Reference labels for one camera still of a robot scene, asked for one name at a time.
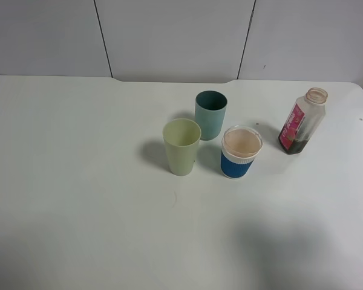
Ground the clear bottle with pink label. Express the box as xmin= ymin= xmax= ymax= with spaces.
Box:
xmin=278 ymin=88 xmax=328 ymax=155

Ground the light green plastic cup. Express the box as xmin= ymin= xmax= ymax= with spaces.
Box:
xmin=162 ymin=118 xmax=201 ymax=176

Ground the teal plastic cup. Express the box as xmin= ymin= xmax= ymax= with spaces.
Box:
xmin=195 ymin=91 xmax=227 ymax=141

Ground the blue sleeved clear cup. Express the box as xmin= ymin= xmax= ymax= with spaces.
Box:
xmin=220 ymin=125 xmax=263 ymax=179

